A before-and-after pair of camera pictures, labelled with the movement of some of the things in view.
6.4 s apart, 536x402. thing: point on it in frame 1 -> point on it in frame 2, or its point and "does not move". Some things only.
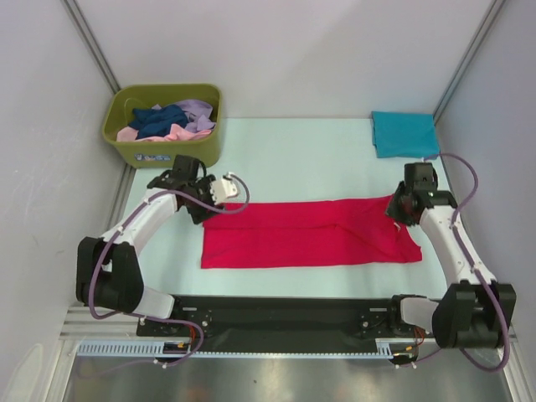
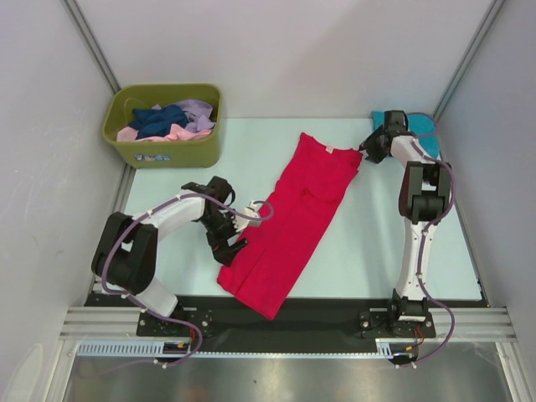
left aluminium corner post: [75, 16] does not move
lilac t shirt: [198, 113] does not move
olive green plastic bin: [148, 126] does not move
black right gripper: [392, 209] -> [374, 156]
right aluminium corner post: [468, 58] does not move
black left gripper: [201, 214] -> [220, 249]
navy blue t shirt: [156, 121] does not move
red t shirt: [307, 232] -> [264, 271]
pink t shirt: [177, 132] does not move
